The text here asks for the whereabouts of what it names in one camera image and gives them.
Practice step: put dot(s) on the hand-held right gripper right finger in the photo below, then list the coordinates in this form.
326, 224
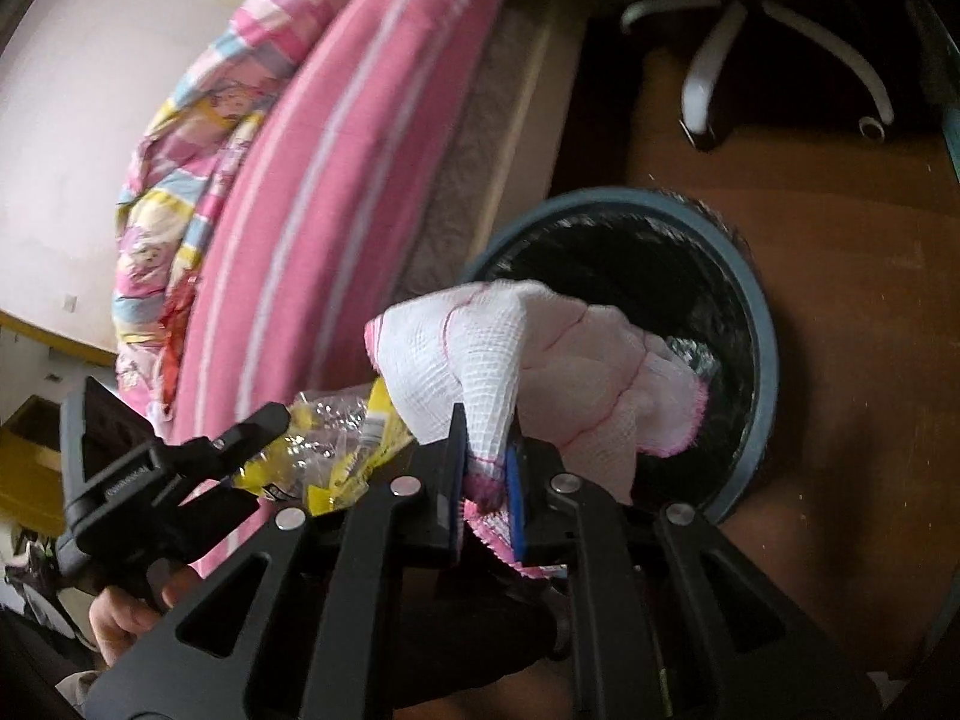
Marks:
517, 502

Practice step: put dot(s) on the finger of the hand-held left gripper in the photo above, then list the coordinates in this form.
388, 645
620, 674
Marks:
214, 514
251, 435

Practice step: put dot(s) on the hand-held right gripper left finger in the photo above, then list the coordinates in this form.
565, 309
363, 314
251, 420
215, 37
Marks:
459, 465

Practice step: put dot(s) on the yellow clear plastic wrapper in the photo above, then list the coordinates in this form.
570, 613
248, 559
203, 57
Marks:
330, 427

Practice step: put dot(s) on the white pink gauze cloth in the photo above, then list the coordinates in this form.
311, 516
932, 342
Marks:
570, 360

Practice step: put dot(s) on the black bin liner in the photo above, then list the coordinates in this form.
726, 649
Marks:
637, 270

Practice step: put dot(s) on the blue round waste bin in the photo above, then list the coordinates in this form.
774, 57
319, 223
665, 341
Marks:
757, 330

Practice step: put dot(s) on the person's left hand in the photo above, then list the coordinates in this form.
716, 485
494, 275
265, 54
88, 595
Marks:
120, 619

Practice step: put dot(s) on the silver foil wrapper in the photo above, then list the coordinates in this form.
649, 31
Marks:
691, 358

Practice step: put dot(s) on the pink striped bed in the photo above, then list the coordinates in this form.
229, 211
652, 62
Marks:
337, 165

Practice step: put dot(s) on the pastel printed quilt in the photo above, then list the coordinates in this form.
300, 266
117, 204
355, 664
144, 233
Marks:
187, 150

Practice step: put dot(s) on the cream leather office chair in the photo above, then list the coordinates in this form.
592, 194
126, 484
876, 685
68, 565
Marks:
720, 45

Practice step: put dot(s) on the yellow wooden door frame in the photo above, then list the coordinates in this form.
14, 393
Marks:
60, 337

